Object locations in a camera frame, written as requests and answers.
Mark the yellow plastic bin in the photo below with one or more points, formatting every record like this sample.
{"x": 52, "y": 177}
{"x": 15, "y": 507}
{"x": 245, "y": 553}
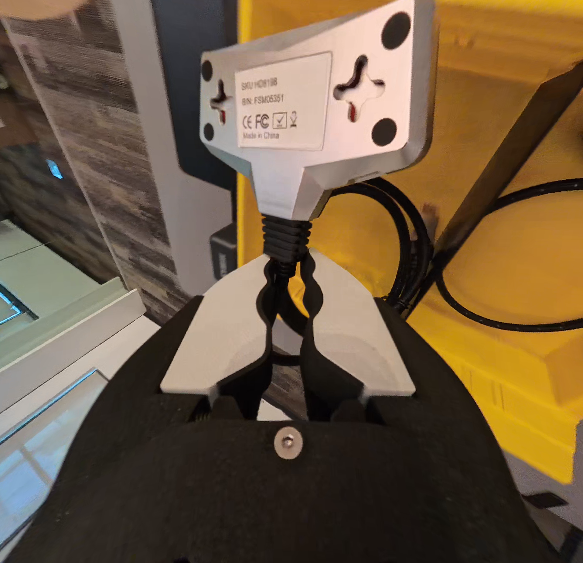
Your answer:
{"x": 501, "y": 253}

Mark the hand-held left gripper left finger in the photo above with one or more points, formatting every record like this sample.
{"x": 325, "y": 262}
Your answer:
{"x": 214, "y": 339}

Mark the black desk control box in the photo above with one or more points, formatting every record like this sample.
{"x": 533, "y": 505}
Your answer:
{"x": 223, "y": 253}

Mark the black bin divider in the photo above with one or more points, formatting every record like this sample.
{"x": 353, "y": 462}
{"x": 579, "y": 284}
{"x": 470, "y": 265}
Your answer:
{"x": 510, "y": 162}

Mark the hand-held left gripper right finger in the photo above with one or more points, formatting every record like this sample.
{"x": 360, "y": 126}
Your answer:
{"x": 355, "y": 339}

